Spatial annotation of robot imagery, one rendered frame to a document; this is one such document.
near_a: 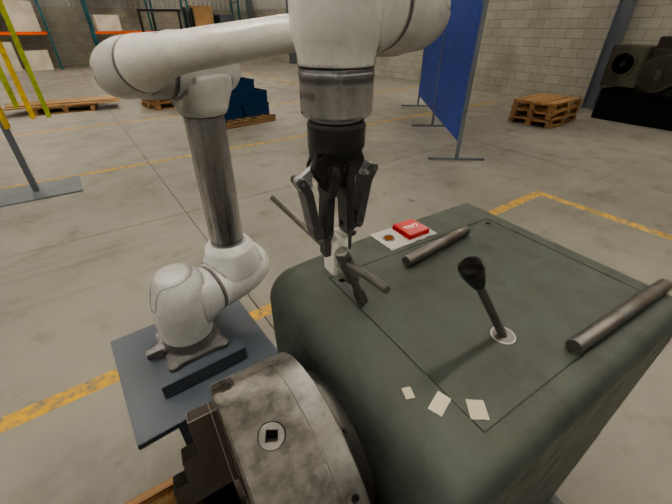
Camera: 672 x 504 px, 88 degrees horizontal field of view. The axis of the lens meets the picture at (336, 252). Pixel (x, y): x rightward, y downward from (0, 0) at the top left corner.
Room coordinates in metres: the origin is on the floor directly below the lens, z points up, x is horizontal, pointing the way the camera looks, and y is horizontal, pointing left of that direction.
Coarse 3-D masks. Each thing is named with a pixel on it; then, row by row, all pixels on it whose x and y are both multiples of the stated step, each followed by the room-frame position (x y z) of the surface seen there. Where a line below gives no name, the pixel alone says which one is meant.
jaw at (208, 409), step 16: (224, 384) 0.33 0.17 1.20; (192, 416) 0.27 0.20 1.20; (208, 416) 0.27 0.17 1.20; (192, 432) 0.26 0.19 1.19; (208, 432) 0.26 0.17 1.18; (224, 432) 0.27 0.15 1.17; (192, 448) 0.25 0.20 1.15; (208, 448) 0.25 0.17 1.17; (224, 448) 0.25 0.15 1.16; (192, 464) 0.23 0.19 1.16; (208, 464) 0.24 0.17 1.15; (224, 464) 0.24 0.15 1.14; (176, 480) 0.22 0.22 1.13; (192, 480) 0.22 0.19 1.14; (208, 480) 0.22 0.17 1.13; (224, 480) 0.23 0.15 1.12; (176, 496) 0.20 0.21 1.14; (192, 496) 0.21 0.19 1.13
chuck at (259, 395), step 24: (216, 384) 0.32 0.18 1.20; (240, 384) 0.31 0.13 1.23; (264, 384) 0.30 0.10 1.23; (240, 408) 0.26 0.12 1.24; (264, 408) 0.26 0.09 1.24; (288, 408) 0.26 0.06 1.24; (240, 432) 0.23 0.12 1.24; (288, 432) 0.23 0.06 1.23; (240, 456) 0.20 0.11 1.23; (264, 456) 0.21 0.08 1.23; (288, 456) 0.21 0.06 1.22; (312, 456) 0.21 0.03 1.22; (264, 480) 0.18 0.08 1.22; (288, 480) 0.19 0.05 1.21; (312, 480) 0.19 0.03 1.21
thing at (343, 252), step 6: (336, 252) 0.43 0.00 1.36; (342, 252) 0.43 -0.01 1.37; (348, 252) 0.43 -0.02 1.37; (342, 258) 0.42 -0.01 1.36; (348, 258) 0.43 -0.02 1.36; (342, 264) 0.43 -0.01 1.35; (342, 270) 0.43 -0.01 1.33; (348, 270) 0.43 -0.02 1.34; (348, 276) 0.43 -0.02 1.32; (354, 276) 0.43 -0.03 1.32; (348, 282) 0.43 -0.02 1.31; (354, 282) 0.43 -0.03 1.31; (354, 288) 0.43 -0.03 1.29; (360, 288) 0.44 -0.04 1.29; (354, 294) 0.44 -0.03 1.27; (360, 294) 0.43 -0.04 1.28; (360, 300) 0.43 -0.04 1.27; (366, 300) 0.44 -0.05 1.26
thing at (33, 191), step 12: (12, 144) 3.81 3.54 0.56; (24, 168) 3.81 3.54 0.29; (60, 180) 4.16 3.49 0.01; (72, 180) 4.16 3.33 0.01; (0, 192) 3.78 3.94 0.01; (12, 192) 3.78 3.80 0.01; (24, 192) 3.78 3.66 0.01; (36, 192) 3.78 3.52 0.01; (48, 192) 3.78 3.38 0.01; (60, 192) 3.78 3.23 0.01; (72, 192) 3.79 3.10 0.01; (0, 204) 3.46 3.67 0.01; (12, 204) 3.47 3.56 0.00
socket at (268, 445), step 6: (264, 426) 0.24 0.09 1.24; (270, 426) 0.24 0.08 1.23; (276, 426) 0.24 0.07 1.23; (258, 432) 0.23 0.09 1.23; (264, 432) 0.23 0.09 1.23; (270, 432) 0.24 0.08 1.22; (276, 432) 0.24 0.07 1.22; (282, 432) 0.23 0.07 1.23; (258, 438) 0.22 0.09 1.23; (264, 438) 0.23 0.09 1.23; (270, 438) 0.24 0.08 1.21; (276, 438) 0.24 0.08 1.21; (282, 438) 0.23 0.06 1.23; (264, 444) 0.22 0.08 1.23; (270, 444) 0.22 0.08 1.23; (276, 444) 0.22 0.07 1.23; (282, 444) 0.22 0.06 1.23; (270, 450) 0.21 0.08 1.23
